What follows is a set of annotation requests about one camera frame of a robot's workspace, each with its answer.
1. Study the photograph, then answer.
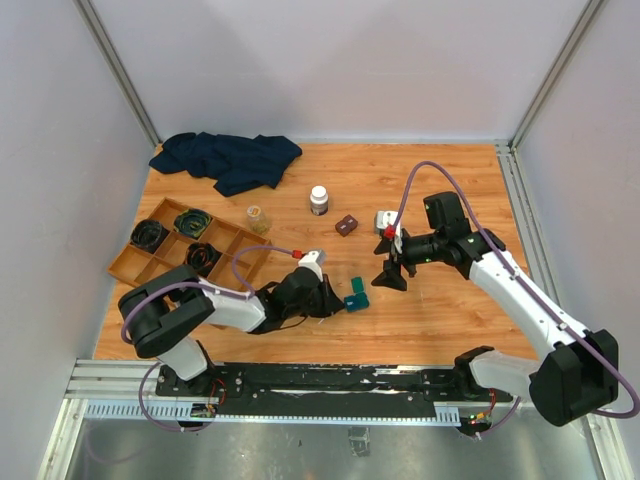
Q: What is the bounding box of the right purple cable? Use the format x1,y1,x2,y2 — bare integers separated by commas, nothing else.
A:
383,160,640,419

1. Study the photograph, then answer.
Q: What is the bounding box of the right aluminium frame post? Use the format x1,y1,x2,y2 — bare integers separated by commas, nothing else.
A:
508,0,608,151

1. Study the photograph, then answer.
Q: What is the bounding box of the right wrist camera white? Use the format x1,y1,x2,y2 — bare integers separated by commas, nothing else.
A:
374,211,402,237

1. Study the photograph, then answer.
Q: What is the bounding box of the wooden compartment tray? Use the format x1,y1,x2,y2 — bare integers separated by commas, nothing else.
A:
107,198,271,291

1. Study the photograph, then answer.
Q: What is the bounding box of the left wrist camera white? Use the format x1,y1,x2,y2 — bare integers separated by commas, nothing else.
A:
298,249,326,279

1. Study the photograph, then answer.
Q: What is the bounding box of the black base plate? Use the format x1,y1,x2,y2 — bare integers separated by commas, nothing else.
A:
155,363,512,423

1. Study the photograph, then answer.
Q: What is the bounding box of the aluminium frame post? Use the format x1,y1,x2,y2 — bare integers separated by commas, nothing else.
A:
72,0,161,145
508,0,608,151

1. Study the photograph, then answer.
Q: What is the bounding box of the left aluminium frame post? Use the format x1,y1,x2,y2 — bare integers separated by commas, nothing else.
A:
72,0,161,145

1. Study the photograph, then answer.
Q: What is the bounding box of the clear jar of yellow pills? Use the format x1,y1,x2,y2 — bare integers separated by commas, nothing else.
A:
246,205,270,235

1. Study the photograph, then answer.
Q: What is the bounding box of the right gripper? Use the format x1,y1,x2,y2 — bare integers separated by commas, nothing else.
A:
371,227,445,290

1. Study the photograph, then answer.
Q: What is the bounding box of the white pill bottle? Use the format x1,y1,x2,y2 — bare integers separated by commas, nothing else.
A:
309,185,329,216

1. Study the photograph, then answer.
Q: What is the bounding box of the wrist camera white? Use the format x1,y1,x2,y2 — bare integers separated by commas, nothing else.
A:
374,211,402,237
298,249,326,279

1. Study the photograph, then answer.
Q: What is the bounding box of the green yellow coiled cable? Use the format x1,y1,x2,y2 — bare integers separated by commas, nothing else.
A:
173,208,213,239

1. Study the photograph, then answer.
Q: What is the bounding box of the teal pill box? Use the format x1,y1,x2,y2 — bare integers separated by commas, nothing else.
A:
344,277,370,313

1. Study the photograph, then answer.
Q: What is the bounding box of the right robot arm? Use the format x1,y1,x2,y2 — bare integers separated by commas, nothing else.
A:
372,192,618,426

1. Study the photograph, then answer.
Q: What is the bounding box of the dark blue cloth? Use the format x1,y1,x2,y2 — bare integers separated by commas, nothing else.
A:
149,132,303,197

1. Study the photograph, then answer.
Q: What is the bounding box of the brown pill box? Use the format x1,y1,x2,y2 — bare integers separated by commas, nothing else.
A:
335,214,359,237

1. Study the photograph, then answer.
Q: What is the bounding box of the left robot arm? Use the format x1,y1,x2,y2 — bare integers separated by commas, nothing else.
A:
118,265,345,396

